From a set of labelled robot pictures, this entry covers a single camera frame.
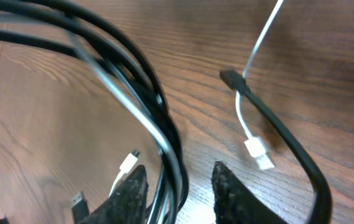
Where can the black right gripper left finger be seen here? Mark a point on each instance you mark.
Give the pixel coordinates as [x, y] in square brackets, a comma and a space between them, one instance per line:
[127, 203]

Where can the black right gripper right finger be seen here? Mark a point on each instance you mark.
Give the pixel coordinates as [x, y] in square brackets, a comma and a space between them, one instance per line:
[234, 203]

